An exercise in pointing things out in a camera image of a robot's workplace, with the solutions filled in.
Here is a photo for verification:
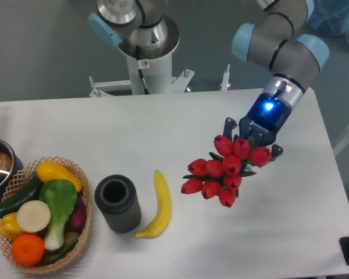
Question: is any woven wicker basket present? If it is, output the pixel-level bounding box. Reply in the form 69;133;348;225
0;156;92;274

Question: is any orange toy tangerine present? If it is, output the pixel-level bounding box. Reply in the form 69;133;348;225
11;234;45;266

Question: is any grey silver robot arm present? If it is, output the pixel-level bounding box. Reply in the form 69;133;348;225
88;1;329;158

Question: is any yellow toy squash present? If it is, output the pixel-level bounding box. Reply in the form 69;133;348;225
36;161;83;193

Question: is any green toy bok choy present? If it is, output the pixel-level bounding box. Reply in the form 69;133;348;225
39;179;77;251

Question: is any dark grey ribbed vase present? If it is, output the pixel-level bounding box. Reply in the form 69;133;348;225
94;174;141;233

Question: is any white round toy slice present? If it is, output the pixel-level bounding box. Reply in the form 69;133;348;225
16;200;51;233

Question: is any purple toy sweet potato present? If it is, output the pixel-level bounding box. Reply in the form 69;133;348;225
69;196;87;230

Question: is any red tulip bouquet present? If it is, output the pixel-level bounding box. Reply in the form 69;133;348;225
181;135;275;208

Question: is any blue plastic bag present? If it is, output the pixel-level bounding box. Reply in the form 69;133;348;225
308;1;349;47

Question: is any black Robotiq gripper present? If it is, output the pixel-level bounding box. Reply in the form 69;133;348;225
223;93;291;159

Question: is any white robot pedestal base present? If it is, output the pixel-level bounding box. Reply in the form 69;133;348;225
88;16;232;98

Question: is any green toy bean pod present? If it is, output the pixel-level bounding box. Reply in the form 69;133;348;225
43;238;79;265

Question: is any yellow toy bell pepper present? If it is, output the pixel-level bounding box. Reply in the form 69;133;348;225
0;212;24;240

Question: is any green toy cucumber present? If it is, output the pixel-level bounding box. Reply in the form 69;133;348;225
0;175;44;219

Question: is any yellow toy banana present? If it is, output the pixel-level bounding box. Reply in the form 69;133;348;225
134;170;172;239

